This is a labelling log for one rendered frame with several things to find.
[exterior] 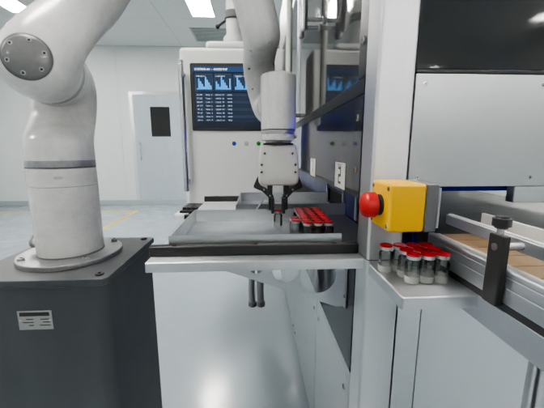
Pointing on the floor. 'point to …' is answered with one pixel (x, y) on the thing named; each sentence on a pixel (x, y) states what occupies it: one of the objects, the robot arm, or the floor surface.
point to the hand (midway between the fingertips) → (278, 205)
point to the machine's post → (373, 325)
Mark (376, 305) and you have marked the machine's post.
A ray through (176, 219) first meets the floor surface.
